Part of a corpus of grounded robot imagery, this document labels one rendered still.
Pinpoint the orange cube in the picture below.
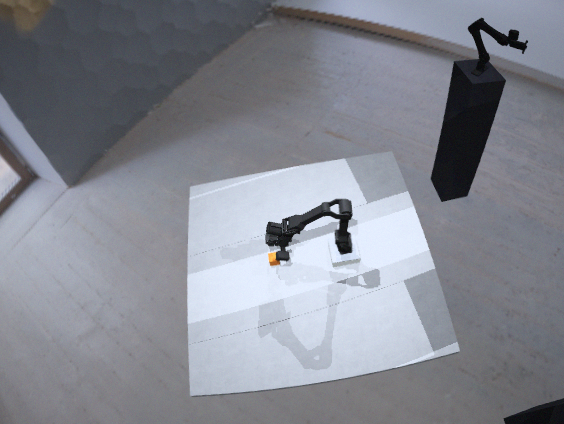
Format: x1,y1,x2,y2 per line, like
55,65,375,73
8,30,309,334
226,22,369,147
268,252,280,266

